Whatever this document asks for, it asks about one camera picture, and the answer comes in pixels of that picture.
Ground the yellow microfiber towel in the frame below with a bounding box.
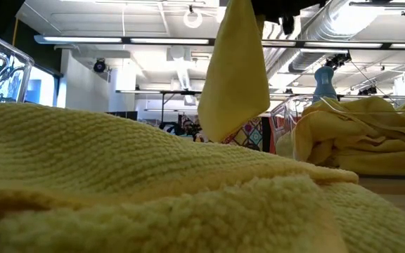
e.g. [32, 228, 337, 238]
[302, 93, 405, 141]
[197, 0, 271, 143]
[332, 147, 405, 177]
[0, 101, 405, 253]
[292, 110, 368, 166]

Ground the black track spotlight cluster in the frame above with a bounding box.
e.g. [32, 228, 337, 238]
[324, 52, 352, 71]
[358, 85, 378, 97]

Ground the orange hanging cloth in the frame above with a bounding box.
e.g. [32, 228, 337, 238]
[268, 115, 278, 155]

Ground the colourful patchwork quilt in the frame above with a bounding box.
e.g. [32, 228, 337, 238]
[223, 117, 264, 152]

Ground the person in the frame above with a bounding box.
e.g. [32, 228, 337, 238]
[182, 119, 203, 142]

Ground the black ceiling spotlight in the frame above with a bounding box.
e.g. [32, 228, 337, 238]
[93, 58, 107, 74]

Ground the dark computer monitor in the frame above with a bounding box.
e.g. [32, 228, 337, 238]
[104, 110, 139, 122]

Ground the silver ventilation duct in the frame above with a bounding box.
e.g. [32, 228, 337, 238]
[265, 0, 368, 74]

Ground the white ring light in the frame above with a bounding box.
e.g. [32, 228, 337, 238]
[182, 8, 204, 30]

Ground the black frame background table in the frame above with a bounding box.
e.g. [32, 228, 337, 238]
[115, 89, 203, 124]

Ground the black ceiling light rail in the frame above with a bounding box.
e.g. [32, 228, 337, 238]
[33, 34, 405, 50]

